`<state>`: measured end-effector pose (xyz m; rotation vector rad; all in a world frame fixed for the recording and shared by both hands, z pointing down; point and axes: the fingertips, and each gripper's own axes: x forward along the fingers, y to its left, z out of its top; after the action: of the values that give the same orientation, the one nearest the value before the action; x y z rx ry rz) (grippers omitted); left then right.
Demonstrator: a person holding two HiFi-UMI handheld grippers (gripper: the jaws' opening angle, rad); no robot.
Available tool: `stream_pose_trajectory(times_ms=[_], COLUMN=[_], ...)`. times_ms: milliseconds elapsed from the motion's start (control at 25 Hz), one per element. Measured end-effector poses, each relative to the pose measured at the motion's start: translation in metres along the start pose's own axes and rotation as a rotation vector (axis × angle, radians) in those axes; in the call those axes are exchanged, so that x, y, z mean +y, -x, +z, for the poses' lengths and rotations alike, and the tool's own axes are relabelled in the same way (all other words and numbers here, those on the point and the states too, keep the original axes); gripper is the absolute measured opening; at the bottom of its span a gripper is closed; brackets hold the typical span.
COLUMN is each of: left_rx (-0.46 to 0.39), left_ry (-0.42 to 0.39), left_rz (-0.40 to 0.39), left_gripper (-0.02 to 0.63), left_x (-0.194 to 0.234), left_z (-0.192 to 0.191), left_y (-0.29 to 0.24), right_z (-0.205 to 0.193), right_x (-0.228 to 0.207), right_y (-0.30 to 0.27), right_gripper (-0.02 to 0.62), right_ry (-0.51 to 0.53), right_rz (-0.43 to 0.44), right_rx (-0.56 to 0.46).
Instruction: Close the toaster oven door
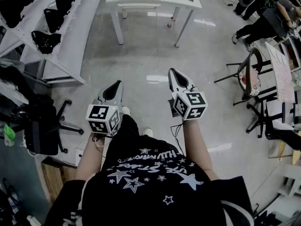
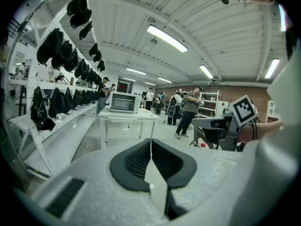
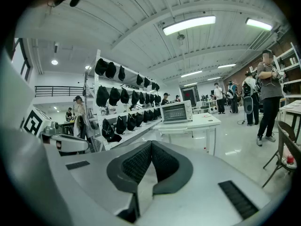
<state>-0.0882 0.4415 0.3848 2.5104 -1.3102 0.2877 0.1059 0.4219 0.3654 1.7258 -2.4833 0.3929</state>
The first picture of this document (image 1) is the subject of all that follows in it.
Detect person's black star-print shirt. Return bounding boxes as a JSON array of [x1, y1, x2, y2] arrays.
[[44, 135, 254, 226]]

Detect white shelf rack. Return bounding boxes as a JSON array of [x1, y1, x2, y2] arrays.
[[0, 0, 106, 84]]

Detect black chair patterned cushion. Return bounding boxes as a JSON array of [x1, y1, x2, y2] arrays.
[[214, 47, 273, 107]]

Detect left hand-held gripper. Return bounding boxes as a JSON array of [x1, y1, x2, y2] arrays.
[[86, 80, 124, 136]]

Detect white paper sheet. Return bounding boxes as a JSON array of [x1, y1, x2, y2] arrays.
[[265, 41, 296, 103]]

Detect black office chair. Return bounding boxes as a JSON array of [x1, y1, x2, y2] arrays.
[[23, 95, 85, 156]]

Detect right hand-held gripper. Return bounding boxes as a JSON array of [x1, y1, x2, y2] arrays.
[[167, 67, 209, 121]]

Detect black stool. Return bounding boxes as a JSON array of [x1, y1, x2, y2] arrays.
[[246, 86, 301, 152]]

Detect white power strip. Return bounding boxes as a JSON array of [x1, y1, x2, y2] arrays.
[[75, 147, 83, 167]]

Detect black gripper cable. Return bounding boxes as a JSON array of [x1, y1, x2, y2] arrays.
[[169, 122, 187, 155], [91, 132, 113, 148]]

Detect person's left forearm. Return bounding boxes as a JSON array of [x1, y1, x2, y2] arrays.
[[75, 132, 111, 181]]

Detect person's right forearm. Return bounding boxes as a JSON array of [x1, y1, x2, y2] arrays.
[[182, 119, 220, 181]]

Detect person's black trousers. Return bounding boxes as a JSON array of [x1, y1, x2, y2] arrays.
[[112, 113, 146, 150]]

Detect green plastic bag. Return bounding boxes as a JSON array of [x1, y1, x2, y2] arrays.
[[3, 123, 16, 147]]

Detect row of black hanging bags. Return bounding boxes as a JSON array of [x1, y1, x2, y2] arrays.
[[0, 0, 83, 55]]

